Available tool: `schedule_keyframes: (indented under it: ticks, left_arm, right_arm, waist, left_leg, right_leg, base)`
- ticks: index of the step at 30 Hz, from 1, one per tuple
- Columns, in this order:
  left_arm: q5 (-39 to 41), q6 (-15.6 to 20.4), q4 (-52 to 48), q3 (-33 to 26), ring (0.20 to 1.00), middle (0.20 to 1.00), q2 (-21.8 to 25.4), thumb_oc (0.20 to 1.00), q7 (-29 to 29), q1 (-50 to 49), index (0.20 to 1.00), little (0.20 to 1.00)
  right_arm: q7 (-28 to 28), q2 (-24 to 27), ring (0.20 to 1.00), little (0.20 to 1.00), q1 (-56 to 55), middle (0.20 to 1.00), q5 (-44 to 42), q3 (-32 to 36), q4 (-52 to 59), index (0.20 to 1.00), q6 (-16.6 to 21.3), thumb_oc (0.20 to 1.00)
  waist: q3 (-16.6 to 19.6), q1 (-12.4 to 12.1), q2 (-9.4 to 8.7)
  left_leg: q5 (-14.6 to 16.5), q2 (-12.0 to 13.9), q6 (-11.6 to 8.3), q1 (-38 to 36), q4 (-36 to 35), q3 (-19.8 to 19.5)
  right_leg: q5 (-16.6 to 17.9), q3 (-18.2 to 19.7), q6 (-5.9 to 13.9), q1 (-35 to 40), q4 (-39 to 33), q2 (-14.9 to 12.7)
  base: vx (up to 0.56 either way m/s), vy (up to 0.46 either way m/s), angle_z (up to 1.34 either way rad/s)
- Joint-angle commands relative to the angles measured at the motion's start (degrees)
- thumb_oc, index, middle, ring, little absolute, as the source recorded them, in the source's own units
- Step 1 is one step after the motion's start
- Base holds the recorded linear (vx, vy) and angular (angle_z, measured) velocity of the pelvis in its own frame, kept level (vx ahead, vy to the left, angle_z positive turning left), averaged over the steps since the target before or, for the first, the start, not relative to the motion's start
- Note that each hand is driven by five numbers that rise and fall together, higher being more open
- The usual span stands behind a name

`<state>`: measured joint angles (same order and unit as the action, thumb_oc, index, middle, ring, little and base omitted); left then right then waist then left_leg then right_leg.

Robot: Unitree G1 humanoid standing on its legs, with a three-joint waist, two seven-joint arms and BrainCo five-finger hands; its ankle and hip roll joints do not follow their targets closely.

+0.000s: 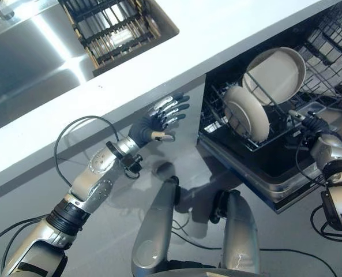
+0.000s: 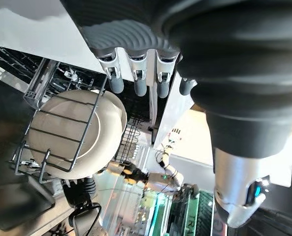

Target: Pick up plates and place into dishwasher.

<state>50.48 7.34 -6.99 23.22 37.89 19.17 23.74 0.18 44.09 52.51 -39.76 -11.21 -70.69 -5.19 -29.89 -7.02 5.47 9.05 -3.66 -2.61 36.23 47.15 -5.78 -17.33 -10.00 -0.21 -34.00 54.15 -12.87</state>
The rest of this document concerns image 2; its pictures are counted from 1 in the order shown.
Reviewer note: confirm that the white cabinet panel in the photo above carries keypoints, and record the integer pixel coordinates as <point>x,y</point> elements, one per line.
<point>175,110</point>

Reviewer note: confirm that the cream ceramic plate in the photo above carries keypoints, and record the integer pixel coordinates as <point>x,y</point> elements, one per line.
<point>124,123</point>
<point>62,123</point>

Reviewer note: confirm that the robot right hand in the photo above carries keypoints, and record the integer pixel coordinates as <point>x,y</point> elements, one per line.
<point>80,191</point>

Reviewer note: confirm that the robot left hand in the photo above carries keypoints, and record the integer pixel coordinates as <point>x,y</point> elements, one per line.
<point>234,73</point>

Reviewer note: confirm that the grey dishwasher upper rack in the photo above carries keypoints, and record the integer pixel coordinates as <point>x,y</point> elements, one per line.
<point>44,73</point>

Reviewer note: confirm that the green plastic crate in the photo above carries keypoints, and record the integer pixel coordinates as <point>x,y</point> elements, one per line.
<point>192,214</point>

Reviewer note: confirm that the white countertop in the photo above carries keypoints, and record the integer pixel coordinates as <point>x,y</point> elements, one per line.
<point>37,32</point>

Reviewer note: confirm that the dark dishwasher door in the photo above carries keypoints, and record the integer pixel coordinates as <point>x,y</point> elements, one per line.
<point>10,147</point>

